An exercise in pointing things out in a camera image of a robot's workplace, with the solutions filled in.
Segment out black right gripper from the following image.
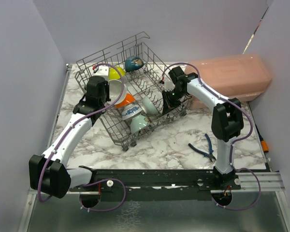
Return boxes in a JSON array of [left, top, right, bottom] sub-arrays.
[[162, 87, 187, 116]]

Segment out white round bowl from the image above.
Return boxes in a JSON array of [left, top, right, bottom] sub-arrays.
[[115, 93, 135, 109]]

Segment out yellow-green bowl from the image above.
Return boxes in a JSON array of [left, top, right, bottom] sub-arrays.
[[109, 66, 126, 80]]

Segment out blue floral bowl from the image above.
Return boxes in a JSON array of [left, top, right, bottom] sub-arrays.
[[121, 104, 142, 120]]

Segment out celadon green bowl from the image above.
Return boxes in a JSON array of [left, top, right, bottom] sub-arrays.
[[130, 114, 149, 134]]

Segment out dark brown bowl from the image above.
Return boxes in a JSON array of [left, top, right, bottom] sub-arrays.
[[124, 56, 144, 72]]

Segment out beige patterned bowl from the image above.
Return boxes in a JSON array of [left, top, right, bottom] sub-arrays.
[[108, 79, 126, 104]]

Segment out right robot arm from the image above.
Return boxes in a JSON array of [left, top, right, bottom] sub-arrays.
[[162, 66, 244, 189]]

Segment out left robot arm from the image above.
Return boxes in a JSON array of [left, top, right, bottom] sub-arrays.
[[29, 76, 109, 202]]

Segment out orange-tipped screwdriver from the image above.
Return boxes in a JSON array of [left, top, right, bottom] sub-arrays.
[[255, 124, 269, 154]]

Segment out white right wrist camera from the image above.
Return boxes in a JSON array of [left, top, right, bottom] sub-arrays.
[[163, 78, 175, 92]]

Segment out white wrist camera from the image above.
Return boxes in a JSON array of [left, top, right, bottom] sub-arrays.
[[92, 65, 109, 81], [163, 78, 175, 92]]

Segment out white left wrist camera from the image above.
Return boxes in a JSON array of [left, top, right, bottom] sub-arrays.
[[92, 65, 109, 81]]

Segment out grey wire dish rack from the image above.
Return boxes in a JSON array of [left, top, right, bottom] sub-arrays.
[[75, 31, 190, 151]]

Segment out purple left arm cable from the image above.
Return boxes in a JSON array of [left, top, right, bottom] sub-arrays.
[[37, 63, 127, 213]]

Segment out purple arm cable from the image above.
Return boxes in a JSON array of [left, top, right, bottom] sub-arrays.
[[37, 63, 127, 213], [161, 63, 261, 211]]

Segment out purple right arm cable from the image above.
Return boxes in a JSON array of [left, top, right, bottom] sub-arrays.
[[161, 63, 261, 211]]

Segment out blue-handled pliers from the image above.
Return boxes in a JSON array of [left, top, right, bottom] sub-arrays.
[[188, 133, 217, 162]]

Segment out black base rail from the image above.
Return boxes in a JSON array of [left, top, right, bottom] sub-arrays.
[[70, 169, 241, 201]]

